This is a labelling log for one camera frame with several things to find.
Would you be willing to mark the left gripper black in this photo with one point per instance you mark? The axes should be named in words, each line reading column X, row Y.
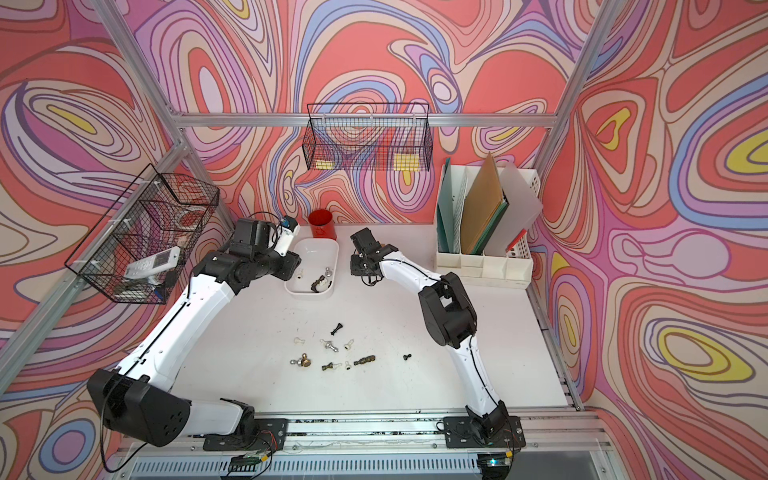
column 289, row 264

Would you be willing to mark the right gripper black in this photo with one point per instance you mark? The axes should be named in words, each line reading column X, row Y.
column 354, row 259

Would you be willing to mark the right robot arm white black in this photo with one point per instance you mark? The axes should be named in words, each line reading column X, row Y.
column 451, row 321

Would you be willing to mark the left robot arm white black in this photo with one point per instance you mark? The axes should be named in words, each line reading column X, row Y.
column 135, row 398

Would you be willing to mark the white storage tray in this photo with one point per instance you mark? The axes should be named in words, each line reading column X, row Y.
column 316, row 255

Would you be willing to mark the red cup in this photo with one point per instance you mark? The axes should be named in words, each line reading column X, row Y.
column 322, row 224

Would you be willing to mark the green folder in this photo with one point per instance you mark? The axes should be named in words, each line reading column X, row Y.
column 444, row 219

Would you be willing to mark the white remote control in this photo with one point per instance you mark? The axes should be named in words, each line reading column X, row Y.
column 150, row 268

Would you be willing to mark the yellow sponge in basket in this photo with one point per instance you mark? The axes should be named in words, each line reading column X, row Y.
column 405, row 162

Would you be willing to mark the brown cardboard folder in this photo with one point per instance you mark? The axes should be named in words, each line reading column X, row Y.
column 483, row 208

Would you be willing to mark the white file organizer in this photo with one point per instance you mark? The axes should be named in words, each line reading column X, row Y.
column 513, row 269

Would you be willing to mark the grey folder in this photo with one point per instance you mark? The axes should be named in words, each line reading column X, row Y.
column 521, row 188

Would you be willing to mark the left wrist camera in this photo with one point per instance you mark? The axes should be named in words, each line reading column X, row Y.
column 287, row 230

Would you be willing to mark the left wire basket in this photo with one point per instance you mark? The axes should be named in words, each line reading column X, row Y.
column 155, row 212

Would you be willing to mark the wire basket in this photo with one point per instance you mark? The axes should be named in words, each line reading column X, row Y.
column 364, row 136
column 155, row 212

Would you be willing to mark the back wire basket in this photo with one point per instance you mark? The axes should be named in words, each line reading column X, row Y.
column 364, row 136

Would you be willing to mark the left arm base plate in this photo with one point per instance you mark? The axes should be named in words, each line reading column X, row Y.
column 252, row 435

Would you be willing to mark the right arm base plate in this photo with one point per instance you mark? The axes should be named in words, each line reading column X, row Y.
column 463, row 432

